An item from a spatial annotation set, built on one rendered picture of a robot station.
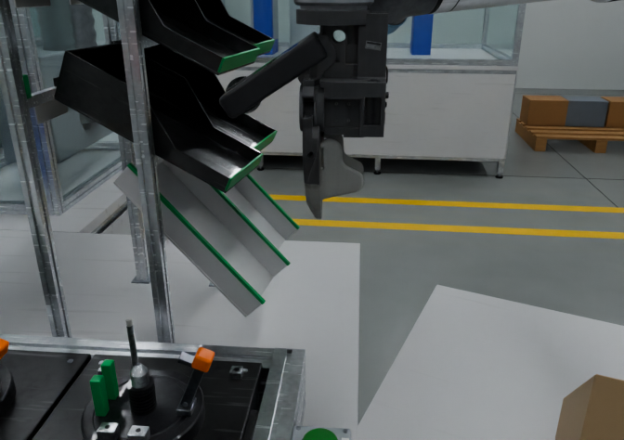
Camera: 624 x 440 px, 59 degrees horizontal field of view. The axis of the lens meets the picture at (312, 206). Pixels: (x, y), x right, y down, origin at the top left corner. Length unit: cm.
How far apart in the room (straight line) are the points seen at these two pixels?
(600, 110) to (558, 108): 40
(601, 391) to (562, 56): 897
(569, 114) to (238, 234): 547
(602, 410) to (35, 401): 65
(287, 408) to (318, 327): 35
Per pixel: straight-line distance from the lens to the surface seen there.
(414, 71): 450
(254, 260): 94
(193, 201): 93
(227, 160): 85
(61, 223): 164
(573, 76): 960
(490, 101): 460
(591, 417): 64
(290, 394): 76
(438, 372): 97
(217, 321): 109
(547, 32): 939
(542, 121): 615
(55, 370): 85
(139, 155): 78
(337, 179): 56
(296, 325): 106
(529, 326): 114
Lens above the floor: 145
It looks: 22 degrees down
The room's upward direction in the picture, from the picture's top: straight up
